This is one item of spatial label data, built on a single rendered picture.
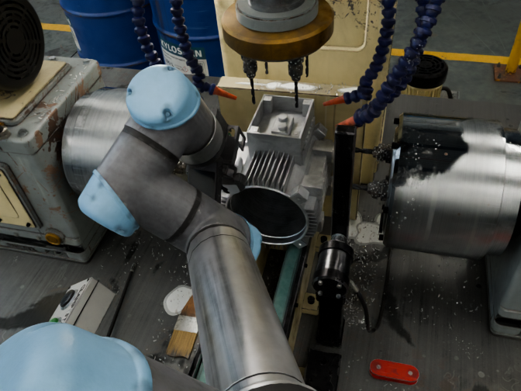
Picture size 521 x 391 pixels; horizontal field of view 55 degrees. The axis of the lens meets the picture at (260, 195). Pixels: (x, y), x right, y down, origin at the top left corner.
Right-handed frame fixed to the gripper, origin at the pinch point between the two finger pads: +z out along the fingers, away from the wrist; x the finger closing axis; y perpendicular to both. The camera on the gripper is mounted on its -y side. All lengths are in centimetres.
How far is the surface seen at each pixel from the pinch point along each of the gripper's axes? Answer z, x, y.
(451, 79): 200, -59, 130
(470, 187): -1.7, -38.9, 5.3
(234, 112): 11.3, 5.8, 19.7
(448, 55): 214, -57, 153
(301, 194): 0.6, -12.4, 1.4
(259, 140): 0.8, -3.3, 10.4
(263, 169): 1.1, -5.0, 5.1
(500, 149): -1.8, -42.9, 12.1
